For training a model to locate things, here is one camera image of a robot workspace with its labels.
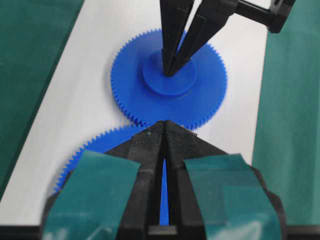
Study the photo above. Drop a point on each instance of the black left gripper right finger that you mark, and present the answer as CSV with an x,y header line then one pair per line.
x,y
213,195

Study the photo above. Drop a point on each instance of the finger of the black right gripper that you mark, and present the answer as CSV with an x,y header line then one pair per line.
x,y
174,16

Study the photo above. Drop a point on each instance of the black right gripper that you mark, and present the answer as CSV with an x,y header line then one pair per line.
x,y
212,15

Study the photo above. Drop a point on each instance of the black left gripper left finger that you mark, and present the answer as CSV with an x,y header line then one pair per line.
x,y
113,195

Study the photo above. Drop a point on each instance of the large blue gear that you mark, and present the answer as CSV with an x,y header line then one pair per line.
x,y
103,143

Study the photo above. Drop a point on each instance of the small blue gear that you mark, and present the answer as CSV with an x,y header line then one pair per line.
x,y
145,95

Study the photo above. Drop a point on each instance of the white board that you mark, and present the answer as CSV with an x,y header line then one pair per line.
x,y
78,104

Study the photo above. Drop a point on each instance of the green table cloth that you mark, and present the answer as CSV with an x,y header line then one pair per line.
x,y
287,136

